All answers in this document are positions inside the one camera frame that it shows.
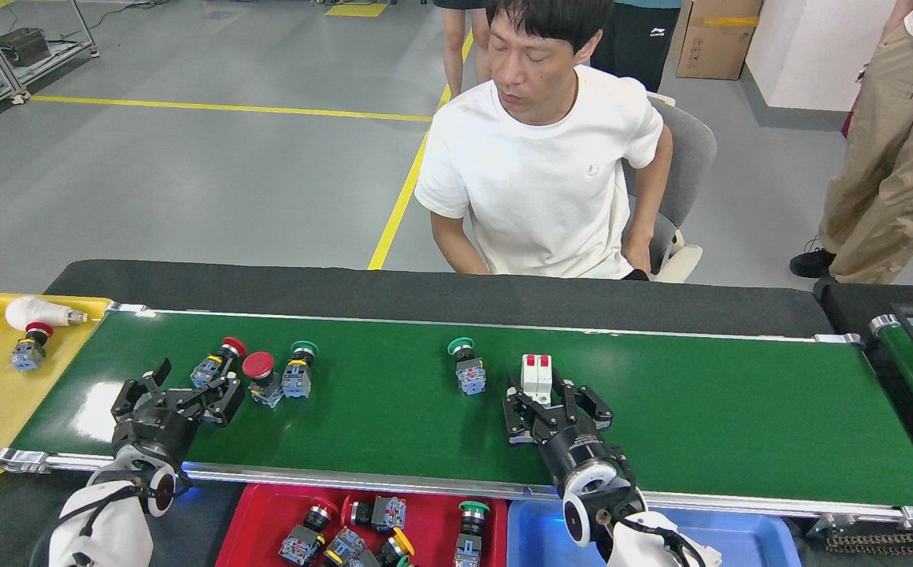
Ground seated person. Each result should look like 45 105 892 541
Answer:
414 0 674 281

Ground metal shelf rack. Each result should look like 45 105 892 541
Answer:
0 0 99 128

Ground cardboard box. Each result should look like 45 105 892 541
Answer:
675 0 764 80

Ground red plastic bin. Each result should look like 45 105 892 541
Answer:
214 482 510 567

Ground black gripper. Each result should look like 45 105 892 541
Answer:
502 375 624 489
111 359 246 459

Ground grey metal box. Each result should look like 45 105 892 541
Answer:
0 28 51 68

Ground long green conveyor belt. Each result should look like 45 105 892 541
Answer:
0 303 913 528

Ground white circuit breaker red toggles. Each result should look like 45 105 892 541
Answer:
521 354 554 407

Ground blue plastic bin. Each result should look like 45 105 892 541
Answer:
507 500 804 567

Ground white light bulb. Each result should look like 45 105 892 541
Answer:
5 296 89 332

